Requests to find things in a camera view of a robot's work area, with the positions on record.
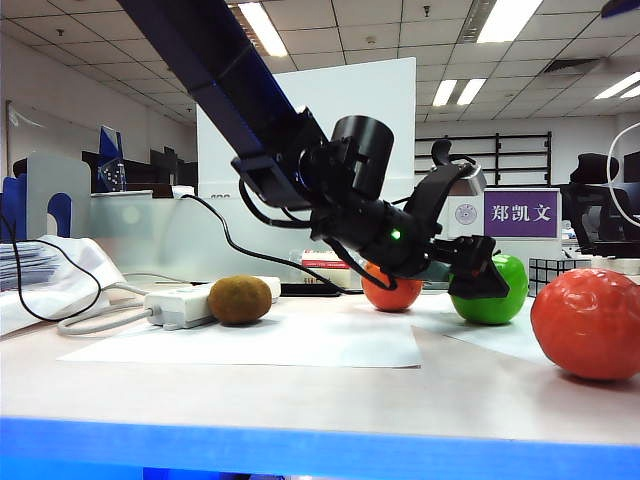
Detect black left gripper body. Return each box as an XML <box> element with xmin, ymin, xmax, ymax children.
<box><xmin>310</xmin><ymin>199</ymin><xmax>496</xmax><ymax>280</ymax></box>

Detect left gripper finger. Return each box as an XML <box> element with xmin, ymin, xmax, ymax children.
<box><xmin>448</xmin><ymin>257</ymin><xmax>512</xmax><ymax>301</ymax></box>

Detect green plastic apple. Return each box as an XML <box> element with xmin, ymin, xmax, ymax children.
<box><xmin>448</xmin><ymin>253</ymin><xmax>529</xmax><ymax>326</ymax></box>

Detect orange red plastic fruit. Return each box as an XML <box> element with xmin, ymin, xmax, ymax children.
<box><xmin>360</xmin><ymin>260</ymin><xmax>425</xmax><ymax>313</ymax></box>
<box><xmin>530</xmin><ymin>267</ymin><xmax>640</xmax><ymax>382</ymax></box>

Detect white paper sheet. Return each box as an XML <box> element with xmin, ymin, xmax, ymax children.
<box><xmin>409</xmin><ymin>294</ymin><xmax>556</xmax><ymax>366</ymax></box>
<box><xmin>57</xmin><ymin>312</ymin><xmax>424</xmax><ymax>370</ymax></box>

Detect clear bottle red label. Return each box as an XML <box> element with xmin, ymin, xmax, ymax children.
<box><xmin>289</xmin><ymin>248</ymin><xmax>369</xmax><ymax>274</ymax></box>

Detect silver grid puzzle cube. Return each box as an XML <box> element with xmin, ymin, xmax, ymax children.
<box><xmin>528</xmin><ymin>257</ymin><xmax>594</xmax><ymax>297</ymax></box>

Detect purple white name plate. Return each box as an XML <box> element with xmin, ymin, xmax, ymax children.
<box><xmin>446</xmin><ymin>187</ymin><xmax>563</xmax><ymax>240</ymax></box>

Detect black shelf rack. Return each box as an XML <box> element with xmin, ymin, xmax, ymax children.
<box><xmin>414</xmin><ymin>131</ymin><xmax>554</xmax><ymax>189</ymax></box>

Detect brown fuzzy kiwi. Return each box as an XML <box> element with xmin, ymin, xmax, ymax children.
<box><xmin>207</xmin><ymin>274</ymin><xmax>274</xmax><ymax>326</ymax></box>

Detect white partition board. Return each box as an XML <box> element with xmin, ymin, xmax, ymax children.
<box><xmin>196</xmin><ymin>56</ymin><xmax>418</xmax><ymax>200</ymax></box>

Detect ceiling fluorescent light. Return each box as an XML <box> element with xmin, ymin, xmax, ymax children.
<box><xmin>476</xmin><ymin>0</ymin><xmax>545</xmax><ymax>45</ymax></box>
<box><xmin>238</xmin><ymin>2</ymin><xmax>290</xmax><ymax>58</ymax></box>
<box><xmin>432</xmin><ymin>79</ymin><xmax>459</xmax><ymax>108</ymax></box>
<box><xmin>594</xmin><ymin>71</ymin><xmax>640</xmax><ymax>100</ymax></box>
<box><xmin>456</xmin><ymin>78</ymin><xmax>488</xmax><ymax>107</ymax></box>

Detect white power strip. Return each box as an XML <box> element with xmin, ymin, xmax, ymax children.
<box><xmin>143</xmin><ymin>276</ymin><xmax>282</xmax><ymax>331</ymax></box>

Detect blue edge strip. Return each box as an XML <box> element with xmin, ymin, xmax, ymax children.
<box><xmin>0</xmin><ymin>415</ymin><xmax>640</xmax><ymax>480</ymax></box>

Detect black background cabinets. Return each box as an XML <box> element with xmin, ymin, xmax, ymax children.
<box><xmin>82</xmin><ymin>146</ymin><xmax>200</xmax><ymax>200</ymax></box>

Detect ceiling air vent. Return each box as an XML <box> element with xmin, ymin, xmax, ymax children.
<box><xmin>543</xmin><ymin>58</ymin><xmax>601</xmax><ymax>76</ymax></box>

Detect frosted glass desk divider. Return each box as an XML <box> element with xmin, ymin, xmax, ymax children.
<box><xmin>89</xmin><ymin>192</ymin><xmax>564</xmax><ymax>286</ymax></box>

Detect blue crystal trophy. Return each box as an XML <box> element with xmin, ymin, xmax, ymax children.
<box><xmin>98</xmin><ymin>125</ymin><xmax>128</xmax><ymax>194</ymax></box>

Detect white plastic bag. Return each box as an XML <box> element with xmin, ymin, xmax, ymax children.
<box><xmin>0</xmin><ymin>234</ymin><xmax>129</xmax><ymax>337</ymax></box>

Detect grey file holder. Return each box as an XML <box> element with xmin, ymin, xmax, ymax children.
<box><xmin>27</xmin><ymin>152</ymin><xmax>94</xmax><ymax>239</ymax></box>

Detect stack of papers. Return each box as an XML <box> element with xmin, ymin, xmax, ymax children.
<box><xmin>0</xmin><ymin>242</ymin><xmax>64</xmax><ymax>291</ymax></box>

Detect blue file holder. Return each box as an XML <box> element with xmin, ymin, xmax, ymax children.
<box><xmin>0</xmin><ymin>174</ymin><xmax>75</xmax><ymax>244</ymax></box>

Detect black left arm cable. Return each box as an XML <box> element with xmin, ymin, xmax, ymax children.
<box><xmin>238</xmin><ymin>177</ymin><xmax>314</xmax><ymax>227</ymax></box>
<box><xmin>324</xmin><ymin>239</ymin><xmax>401</xmax><ymax>292</ymax></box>

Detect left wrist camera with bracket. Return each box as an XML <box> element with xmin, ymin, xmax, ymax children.
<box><xmin>403</xmin><ymin>160</ymin><xmax>488</xmax><ymax>236</ymax></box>

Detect black power cable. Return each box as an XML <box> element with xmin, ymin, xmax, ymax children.
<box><xmin>180</xmin><ymin>193</ymin><xmax>351</xmax><ymax>296</ymax></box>

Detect thick white cable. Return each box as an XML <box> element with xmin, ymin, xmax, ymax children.
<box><xmin>606</xmin><ymin>121</ymin><xmax>640</xmax><ymax>229</ymax></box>

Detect grey power strip cable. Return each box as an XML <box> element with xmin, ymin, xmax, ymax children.
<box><xmin>56</xmin><ymin>282</ymin><xmax>154</xmax><ymax>337</ymax></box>

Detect black looped cable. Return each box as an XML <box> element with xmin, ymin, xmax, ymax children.
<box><xmin>0</xmin><ymin>212</ymin><xmax>104</xmax><ymax>323</ymax></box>

